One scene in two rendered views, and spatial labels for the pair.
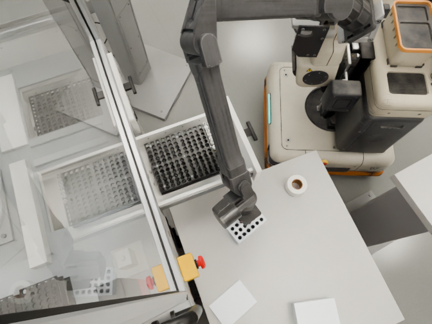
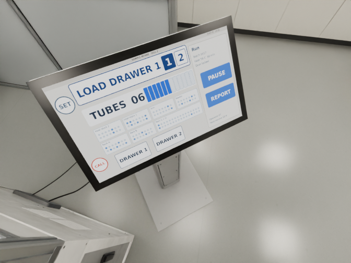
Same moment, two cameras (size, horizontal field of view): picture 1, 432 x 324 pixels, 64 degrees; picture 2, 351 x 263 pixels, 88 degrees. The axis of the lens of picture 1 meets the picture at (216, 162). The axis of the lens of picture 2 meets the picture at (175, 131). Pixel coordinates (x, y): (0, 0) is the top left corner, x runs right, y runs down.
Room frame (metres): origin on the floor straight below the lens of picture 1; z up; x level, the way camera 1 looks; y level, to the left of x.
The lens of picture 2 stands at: (1.06, 0.22, 1.48)
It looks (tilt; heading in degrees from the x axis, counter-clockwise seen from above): 61 degrees down; 41
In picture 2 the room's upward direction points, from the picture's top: 1 degrees counter-clockwise
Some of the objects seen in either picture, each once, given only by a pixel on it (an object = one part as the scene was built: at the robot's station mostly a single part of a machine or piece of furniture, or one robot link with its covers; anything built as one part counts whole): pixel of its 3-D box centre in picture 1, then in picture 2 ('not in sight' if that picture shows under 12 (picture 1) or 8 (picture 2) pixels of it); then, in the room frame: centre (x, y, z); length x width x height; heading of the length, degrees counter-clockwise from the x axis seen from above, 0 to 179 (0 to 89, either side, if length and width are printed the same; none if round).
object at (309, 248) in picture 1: (265, 265); not in sight; (0.08, -0.21, 0.38); 0.62 x 0.58 x 0.76; 21
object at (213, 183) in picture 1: (182, 161); not in sight; (0.39, 0.11, 0.86); 0.40 x 0.26 x 0.06; 111
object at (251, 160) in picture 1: (240, 138); not in sight; (0.47, -0.08, 0.87); 0.29 x 0.02 x 0.11; 21
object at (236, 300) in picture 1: (233, 303); not in sight; (-0.06, -0.05, 0.77); 0.13 x 0.09 x 0.02; 129
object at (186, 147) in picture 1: (185, 159); not in sight; (0.40, 0.10, 0.87); 0.22 x 0.18 x 0.06; 111
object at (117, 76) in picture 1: (123, 93); not in sight; (0.65, 0.33, 0.87); 0.29 x 0.02 x 0.11; 21
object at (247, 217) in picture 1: (243, 204); not in sight; (0.23, -0.09, 0.92); 0.10 x 0.07 x 0.07; 36
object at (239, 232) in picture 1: (244, 222); not in sight; (0.20, -0.10, 0.78); 0.12 x 0.08 x 0.04; 129
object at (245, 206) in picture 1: (244, 201); not in sight; (0.23, -0.08, 0.98); 0.07 x 0.06 x 0.07; 128
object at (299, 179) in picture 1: (296, 186); not in sight; (0.33, -0.28, 0.78); 0.07 x 0.07 x 0.04
